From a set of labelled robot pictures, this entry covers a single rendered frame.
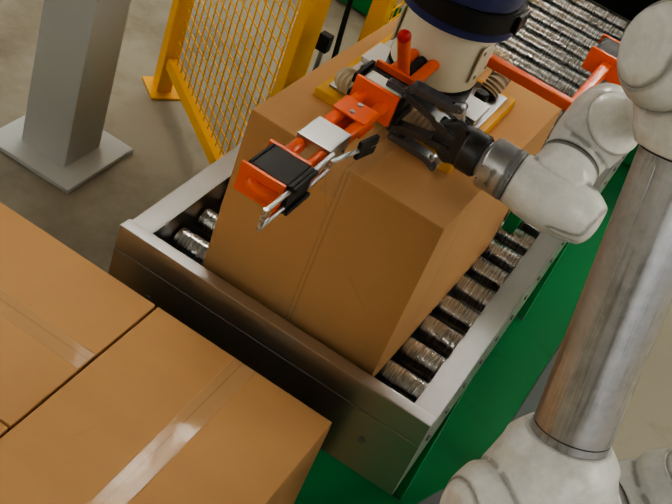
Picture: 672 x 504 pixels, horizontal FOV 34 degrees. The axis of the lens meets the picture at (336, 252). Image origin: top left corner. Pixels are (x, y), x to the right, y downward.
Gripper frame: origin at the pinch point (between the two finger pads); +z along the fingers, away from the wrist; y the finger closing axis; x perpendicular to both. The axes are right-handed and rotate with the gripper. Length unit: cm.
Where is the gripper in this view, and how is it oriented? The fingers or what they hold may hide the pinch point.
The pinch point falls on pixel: (380, 96)
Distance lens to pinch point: 185.6
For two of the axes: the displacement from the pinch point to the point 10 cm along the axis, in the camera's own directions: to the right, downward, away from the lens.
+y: -3.1, 7.1, 6.3
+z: -8.3, -5.3, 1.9
